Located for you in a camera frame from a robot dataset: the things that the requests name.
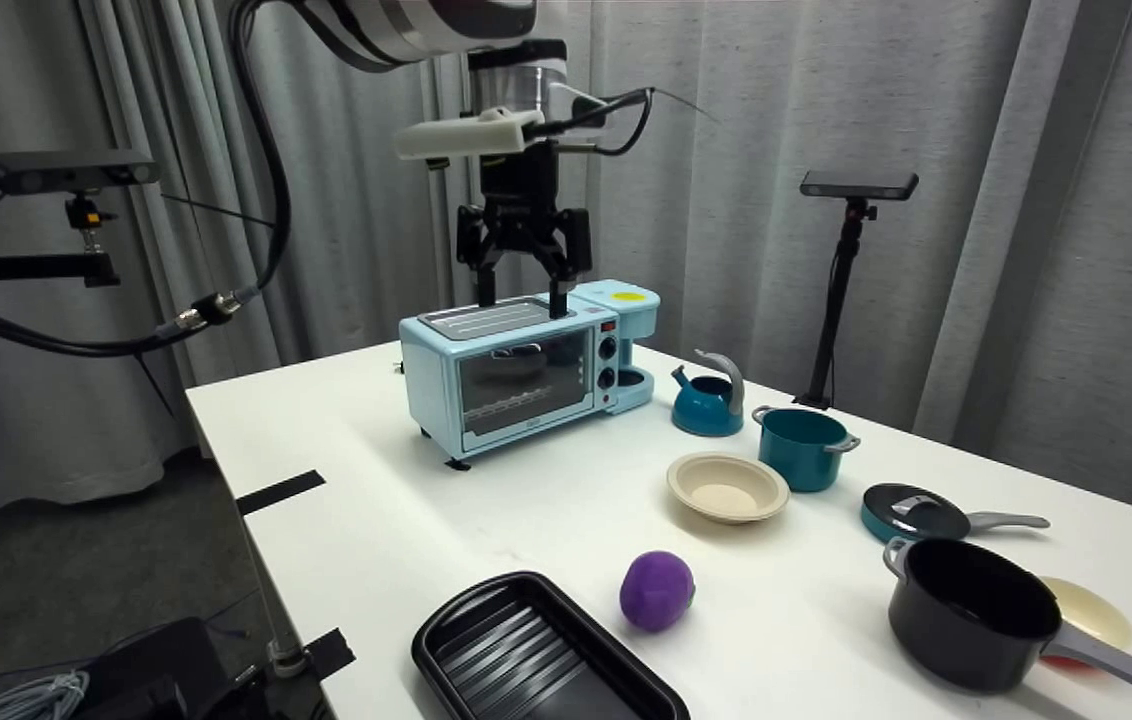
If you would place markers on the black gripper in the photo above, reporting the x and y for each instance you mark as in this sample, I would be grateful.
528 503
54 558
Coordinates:
520 201

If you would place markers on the light blue toy oven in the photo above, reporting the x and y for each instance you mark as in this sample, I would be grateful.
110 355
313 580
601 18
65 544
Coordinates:
511 383

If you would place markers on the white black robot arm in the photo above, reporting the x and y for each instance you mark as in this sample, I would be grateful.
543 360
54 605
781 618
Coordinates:
391 24

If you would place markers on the teal toy kettle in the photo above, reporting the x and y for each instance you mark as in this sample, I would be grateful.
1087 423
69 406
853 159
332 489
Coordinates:
707 406

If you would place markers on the beige shallow bowl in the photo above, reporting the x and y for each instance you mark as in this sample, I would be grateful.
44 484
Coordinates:
731 489

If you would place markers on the black tape strip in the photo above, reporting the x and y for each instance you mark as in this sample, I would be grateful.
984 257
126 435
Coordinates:
328 655
280 489

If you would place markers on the teal toy pot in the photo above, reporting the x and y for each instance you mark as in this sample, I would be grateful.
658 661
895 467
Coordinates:
802 454

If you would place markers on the purple toy plum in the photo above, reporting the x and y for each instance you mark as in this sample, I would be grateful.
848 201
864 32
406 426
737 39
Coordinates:
658 591

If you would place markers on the black ridged grill tray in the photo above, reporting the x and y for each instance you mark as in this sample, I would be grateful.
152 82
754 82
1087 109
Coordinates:
528 661

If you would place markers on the grey curtain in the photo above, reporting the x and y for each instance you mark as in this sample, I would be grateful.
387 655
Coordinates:
1057 243

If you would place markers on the small cream red toy dish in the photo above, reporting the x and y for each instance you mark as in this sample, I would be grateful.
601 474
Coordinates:
1099 608

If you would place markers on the grey crumpled cover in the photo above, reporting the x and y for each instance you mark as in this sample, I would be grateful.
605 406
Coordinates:
6 699

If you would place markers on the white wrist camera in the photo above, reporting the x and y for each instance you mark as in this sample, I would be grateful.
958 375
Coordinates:
467 138

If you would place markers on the black camera pole stand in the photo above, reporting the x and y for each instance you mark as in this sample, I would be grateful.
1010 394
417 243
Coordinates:
840 292

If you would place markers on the black bar camera on pole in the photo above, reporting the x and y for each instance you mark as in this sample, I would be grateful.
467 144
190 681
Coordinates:
858 186

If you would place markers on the black bar camera on arm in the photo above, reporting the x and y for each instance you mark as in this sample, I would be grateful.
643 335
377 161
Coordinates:
65 171

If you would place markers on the black camera arm mount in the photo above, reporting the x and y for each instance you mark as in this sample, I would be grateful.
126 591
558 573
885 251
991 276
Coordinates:
19 264

